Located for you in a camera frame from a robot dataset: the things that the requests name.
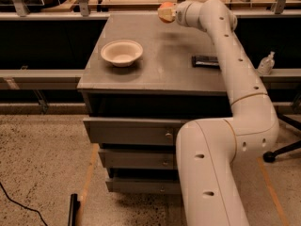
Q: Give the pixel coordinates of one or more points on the black bar on floor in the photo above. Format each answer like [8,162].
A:
[74,205]

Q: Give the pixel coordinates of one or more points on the black office chair base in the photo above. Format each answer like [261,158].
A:
[281,147]

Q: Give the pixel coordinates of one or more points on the grey drawer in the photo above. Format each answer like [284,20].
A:
[136,186]
[137,159]
[132,131]

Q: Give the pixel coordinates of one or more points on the grey drawer cabinet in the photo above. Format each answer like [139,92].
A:
[162,84]

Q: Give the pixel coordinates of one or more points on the middle grey drawer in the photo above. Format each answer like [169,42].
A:
[137,159]

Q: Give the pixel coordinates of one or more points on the grey metal railing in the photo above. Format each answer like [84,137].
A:
[45,43]

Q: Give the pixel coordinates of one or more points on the bottom grey drawer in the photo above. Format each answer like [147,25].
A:
[136,186]

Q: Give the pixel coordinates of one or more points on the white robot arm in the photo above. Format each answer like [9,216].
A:
[205,148]

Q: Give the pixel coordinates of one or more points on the white paper bowl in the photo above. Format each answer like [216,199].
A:
[122,53]

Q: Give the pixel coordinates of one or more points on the top grey drawer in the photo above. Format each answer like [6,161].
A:
[132,131]

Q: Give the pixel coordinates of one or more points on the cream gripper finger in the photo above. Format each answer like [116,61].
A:
[166,13]

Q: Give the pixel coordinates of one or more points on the clear sanitizer bottle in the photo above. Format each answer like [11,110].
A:
[267,64]

